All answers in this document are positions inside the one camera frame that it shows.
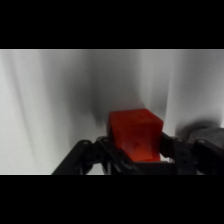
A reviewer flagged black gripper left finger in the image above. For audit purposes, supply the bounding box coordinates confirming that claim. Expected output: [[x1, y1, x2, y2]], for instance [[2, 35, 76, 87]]
[[51, 135, 145, 176]]

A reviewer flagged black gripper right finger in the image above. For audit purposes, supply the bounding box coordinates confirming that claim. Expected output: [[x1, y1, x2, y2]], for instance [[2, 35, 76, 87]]
[[159, 131, 224, 176]]

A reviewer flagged red cube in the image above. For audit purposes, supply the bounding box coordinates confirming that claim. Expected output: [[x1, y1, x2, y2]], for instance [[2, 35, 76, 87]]
[[107, 108, 165, 163]]

